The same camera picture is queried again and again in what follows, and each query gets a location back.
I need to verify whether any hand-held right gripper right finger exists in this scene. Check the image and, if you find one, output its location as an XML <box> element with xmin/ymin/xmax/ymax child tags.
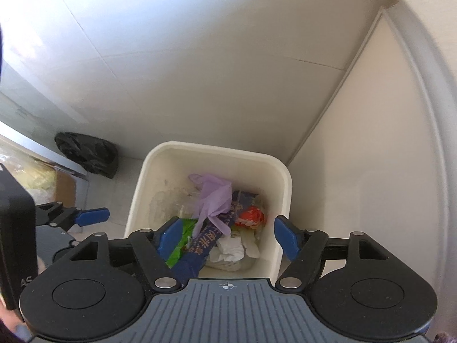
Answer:
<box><xmin>274</xmin><ymin>215</ymin><xmax>391</xmax><ymax>290</ymax></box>

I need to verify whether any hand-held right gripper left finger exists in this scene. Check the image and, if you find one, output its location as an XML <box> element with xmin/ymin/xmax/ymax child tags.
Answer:
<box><xmin>66</xmin><ymin>218</ymin><xmax>183</xmax><ymax>291</ymax></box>

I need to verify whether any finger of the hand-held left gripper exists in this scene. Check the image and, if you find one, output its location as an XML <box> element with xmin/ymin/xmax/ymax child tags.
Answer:
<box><xmin>36</xmin><ymin>202</ymin><xmax>109</xmax><ymax>233</ymax></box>

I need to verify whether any green snack packet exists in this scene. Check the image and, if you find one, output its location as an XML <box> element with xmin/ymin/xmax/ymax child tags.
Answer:
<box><xmin>166</xmin><ymin>218</ymin><xmax>199</xmax><ymax>269</ymax></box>

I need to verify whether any dark blue noodle packet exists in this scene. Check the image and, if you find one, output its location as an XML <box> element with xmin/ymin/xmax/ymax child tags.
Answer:
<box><xmin>174</xmin><ymin>190</ymin><xmax>258</xmax><ymax>286</ymax></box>

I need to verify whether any red snack packet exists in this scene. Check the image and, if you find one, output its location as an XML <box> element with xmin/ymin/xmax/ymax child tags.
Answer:
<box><xmin>236</xmin><ymin>206</ymin><xmax>267</xmax><ymax>230</ymax></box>

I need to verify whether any white tissue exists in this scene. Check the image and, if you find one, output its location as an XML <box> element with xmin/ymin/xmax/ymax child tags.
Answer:
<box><xmin>209</xmin><ymin>238</ymin><xmax>245</xmax><ymax>264</ymax></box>

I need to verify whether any purple rubber glove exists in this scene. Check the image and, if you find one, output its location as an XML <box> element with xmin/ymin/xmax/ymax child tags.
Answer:
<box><xmin>188</xmin><ymin>173</ymin><xmax>233</xmax><ymax>237</ymax></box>

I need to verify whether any cream plastic waste bin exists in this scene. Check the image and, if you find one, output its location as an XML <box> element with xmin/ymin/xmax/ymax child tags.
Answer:
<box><xmin>125</xmin><ymin>141</ymin><xmax>293</xmax><ymax>284</ymax></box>

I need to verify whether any person's left hand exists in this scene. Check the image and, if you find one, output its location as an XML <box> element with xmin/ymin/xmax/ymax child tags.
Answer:
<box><xmin>0</xmin><ymin>305</ymin><xmax>23</xmax><ymax>331</ymax></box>

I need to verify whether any cardboard box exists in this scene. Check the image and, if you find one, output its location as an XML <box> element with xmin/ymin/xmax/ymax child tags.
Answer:
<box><xmin>53</xmin><ymin>171</ymin><xmax>78</xmax><ymax>205</ymax></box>

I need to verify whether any black garbage bag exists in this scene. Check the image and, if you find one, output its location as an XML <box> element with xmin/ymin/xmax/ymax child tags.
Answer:
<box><xmin>54</xmin><ymin>132</ymin><xmax>119</xmax><ymax>180</ymax></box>

